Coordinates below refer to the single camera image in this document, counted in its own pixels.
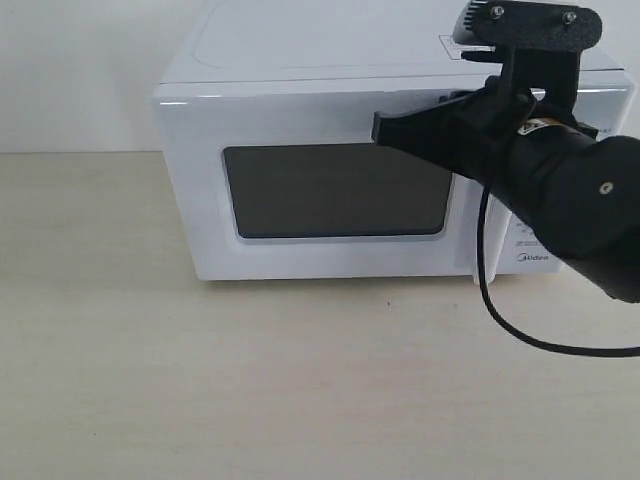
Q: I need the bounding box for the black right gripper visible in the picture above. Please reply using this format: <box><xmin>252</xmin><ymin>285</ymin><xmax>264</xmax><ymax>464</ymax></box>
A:
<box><xmin>372</xmin><ymin>46</ymin><xmax>598</xmax><ymax>183</ymax></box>

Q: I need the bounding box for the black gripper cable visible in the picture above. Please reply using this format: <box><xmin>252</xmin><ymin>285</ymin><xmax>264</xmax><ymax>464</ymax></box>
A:
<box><xmin>477</xmin><ymin>182</ymin><xmax>640</xmax><ymax>359</ymax></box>

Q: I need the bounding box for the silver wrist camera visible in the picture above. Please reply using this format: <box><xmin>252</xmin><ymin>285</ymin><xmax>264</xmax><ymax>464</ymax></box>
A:
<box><xmin>452</xmin><ymin>1</ymin><xmax>603</xmax><ymax>53</ymax></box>

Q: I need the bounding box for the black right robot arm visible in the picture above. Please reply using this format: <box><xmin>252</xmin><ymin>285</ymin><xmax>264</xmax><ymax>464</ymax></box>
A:
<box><xmin>449</xmin><ymin>46</ymin><xmax>639</xmax><ymax>303</ymax></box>

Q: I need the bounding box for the white Midea microwave oven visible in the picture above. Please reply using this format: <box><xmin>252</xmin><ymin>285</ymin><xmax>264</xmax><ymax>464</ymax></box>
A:
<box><xmin>155</xmin><ymin>1</ymin><xmax>635</xmax><ymax>278</ymax></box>

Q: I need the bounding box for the white microwave door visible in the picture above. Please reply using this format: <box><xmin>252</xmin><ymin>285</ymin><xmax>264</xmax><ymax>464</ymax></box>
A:
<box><xmin>152</xmin><ymin>85</ymin><xmax>481</xmax><ymax>281</ymax></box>

